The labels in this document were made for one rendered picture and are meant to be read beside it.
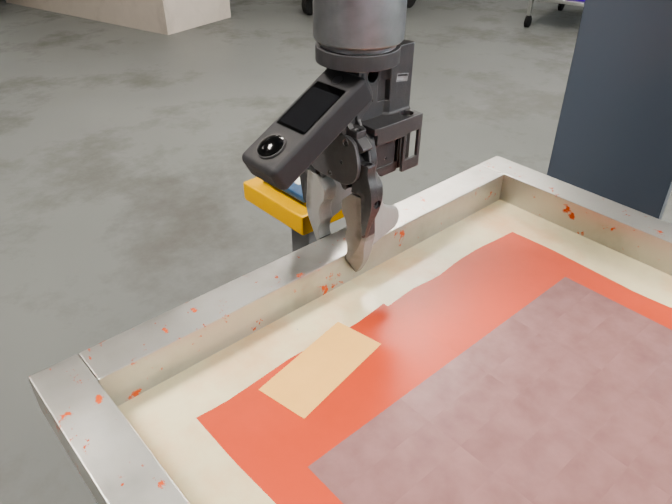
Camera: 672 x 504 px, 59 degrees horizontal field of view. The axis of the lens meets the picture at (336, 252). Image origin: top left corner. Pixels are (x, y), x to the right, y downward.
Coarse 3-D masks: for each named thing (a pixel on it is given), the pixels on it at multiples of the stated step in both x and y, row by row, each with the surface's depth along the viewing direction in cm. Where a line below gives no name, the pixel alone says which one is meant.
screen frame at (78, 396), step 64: (448, 192) 68; (512, 192) 72; (576, 192) 68; (320, 256) 57; (384, 256) 62; (640, 256) 63; (192, 320) 49; (256, 320) 53; (64, 384) 44; (128, 384) 46; (64, 448) 43; (128, 448) 39
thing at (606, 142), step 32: (608, 0) 82; (640, 0) 80; (608, 32) 84; (640, 32) 82; (576, 64) 88; (608, 64) 86; (640, 64) 84; (576, 96) 91; (608, 96) 88; (640, 96) 86; (576, 128) 93; (608, 128) 90; (640, 128) 88; (576, 160) 95; (608, 160) 92; (640, 160) 90; (608, 192) 95; (640, 192) 92
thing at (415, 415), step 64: (384, 320) 55; (256, 384) 48; (384, 384) 48; (448, 384) 48; (256, 448) 43; (320, 448) 43; (384, 448) 43; (448, 448) 43; (512, 448) 43; (576, 448) 43
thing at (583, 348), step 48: (528, 240) 66; (432, 288) 59; (480, 288) 59; (528, 288) 59; (576, 288) 59; (624, 288) 59; (480, 336) 53; (528, 336) 53; (576, 336) 53; (624, 336) 53; (528, 384) 48; (576, 384) 49; (624, 384) 49; (576, 432) 45; (624, 432) 45
